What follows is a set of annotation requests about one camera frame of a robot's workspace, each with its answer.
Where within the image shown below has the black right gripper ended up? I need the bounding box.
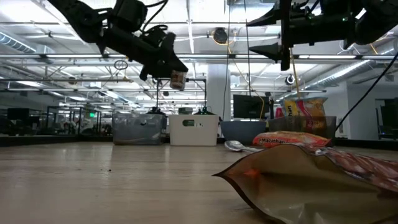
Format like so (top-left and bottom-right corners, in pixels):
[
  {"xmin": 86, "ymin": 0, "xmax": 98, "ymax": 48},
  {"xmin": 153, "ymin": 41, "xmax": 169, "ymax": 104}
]
[{"xmin": 246, "ymin": 0, "xmax": 356, "ymax": 72}]

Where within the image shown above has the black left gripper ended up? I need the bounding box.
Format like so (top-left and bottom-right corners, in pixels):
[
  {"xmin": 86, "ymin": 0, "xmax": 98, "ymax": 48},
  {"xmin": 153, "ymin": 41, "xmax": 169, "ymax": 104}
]
[{"xmin": 98, "ymin": 24, "xmax": 190, "ymax": 82}]

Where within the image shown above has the small cork glass jar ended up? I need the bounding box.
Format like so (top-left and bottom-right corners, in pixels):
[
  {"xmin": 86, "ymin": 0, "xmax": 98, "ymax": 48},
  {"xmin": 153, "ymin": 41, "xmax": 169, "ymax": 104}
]
[{"xmin": 169, "ymin": 70, "xmax": 188, "ymax": 91}]

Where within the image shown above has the blue yellow noodle packet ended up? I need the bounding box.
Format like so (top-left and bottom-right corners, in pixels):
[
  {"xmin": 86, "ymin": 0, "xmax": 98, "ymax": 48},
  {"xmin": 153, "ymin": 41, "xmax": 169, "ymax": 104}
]
[{"xmin": 281, "ymin": 96, "xmax": 329, "ymax": 131}]

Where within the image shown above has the silver metal spoon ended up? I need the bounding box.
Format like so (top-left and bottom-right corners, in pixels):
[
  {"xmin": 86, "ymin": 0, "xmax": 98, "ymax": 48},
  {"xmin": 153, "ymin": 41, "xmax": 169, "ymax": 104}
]
[{"xmin": 224, "ymin": 139, "xmax": 264, "ymax": 154}]

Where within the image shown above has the orange noodle packet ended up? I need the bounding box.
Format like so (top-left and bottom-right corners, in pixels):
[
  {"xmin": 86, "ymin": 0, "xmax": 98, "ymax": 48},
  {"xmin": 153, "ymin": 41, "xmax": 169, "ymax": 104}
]
[{"xmin": 252, "ymin": 130, "xmax": 331, "ymax": 148}]

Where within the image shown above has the brown orange foil pouch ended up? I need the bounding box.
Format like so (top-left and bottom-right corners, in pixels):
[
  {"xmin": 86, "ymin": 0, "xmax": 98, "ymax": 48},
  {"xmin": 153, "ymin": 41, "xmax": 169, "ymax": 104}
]
[{"xmin": 212, "ymin": 142, "xmax": 398, "ymax": 224}]

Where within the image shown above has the white plastic bin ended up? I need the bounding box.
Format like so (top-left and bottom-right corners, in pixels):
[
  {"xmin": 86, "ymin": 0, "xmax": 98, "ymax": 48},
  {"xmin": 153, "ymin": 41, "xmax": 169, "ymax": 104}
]
[{"xmin": 169, "ymin": 114, "xmax": 220, "ymax": 147}]

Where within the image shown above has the black computer monitor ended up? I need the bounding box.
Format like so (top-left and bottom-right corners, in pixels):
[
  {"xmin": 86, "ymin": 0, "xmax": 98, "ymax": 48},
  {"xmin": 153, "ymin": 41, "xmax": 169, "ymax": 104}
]
[{"xmin": 233, "ymin": 94, "xmax": 270, "ymax": 120}]

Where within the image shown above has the blue bowl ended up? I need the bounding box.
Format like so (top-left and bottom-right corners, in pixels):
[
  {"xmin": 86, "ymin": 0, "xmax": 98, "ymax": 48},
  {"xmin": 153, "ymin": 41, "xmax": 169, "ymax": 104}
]
[{"xmin": 220, "ymin": 120, "xmax": 267, "ymax": 145}]

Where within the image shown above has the small black background monitor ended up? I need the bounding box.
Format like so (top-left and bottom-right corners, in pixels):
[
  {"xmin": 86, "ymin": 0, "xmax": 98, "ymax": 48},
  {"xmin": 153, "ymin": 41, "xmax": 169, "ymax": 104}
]
[{"xmin": 7, "ymin": 108, "xmax": 30, "ymax": 121}]

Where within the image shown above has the black background frame rig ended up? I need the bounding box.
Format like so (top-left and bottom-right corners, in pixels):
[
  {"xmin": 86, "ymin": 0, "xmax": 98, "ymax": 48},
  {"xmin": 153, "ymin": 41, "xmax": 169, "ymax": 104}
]
[{"xmin": 155, "ymin": 77, "xmax": 208, "ymax": 116}]

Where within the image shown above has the yellow cable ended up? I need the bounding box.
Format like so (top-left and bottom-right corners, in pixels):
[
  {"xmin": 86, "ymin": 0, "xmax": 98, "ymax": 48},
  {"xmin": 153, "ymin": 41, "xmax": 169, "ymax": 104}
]
[{"xmin": 289, "ymin": 45, "xmax": 303, "ymax": 100}]

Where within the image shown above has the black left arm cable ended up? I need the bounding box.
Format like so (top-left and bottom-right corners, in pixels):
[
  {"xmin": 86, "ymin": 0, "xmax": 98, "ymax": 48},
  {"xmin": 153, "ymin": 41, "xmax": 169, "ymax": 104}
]
[{"xmin": 140, "ymin": 0, "xmax": 170, "ymax": 41}]

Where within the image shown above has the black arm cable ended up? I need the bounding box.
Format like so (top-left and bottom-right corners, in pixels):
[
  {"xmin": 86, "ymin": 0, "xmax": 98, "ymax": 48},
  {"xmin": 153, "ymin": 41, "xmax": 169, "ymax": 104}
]
[
  {"xmin": 140, "ymin": 0, "xmax": 170, "ymax": 41},
  {"xmin": 335, "ymin": 52, "xmax": 398, "ymax": 131}
]

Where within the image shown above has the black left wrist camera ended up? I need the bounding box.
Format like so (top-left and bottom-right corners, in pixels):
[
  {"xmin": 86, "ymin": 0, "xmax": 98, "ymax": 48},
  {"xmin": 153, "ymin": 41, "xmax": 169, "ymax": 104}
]
[{"xmin": 111, "ymin": 0, "xmax": 149, "ymax": 32}]

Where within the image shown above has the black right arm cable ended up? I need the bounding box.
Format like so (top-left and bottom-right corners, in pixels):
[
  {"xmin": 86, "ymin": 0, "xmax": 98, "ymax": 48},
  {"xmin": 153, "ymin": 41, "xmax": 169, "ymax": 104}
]
[{"xmin": 335, "ymin": 52, "xmax": 398, "ymax": 131}]

